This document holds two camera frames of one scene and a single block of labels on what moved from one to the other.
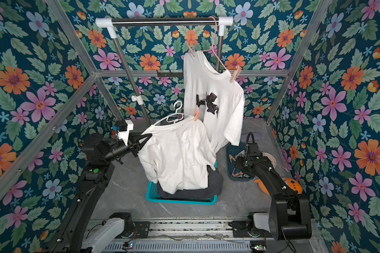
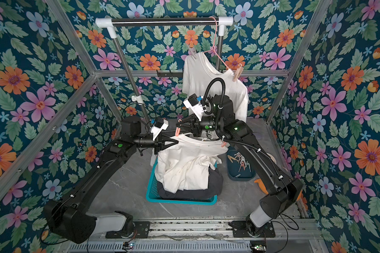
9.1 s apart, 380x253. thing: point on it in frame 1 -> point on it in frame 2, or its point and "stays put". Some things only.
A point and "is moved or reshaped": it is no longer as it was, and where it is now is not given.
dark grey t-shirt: x=215 y=185 stays put
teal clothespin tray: x=233 y=173 stays put
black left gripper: x=134 y=147 -> x=164 y=140
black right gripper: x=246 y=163 -> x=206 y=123
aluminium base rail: x=211 y=236 stays put
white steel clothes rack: x=111 y=22 stays put
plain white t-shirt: x=177 y=155 is moved or reshaped
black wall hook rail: x=169 y=74 stays put
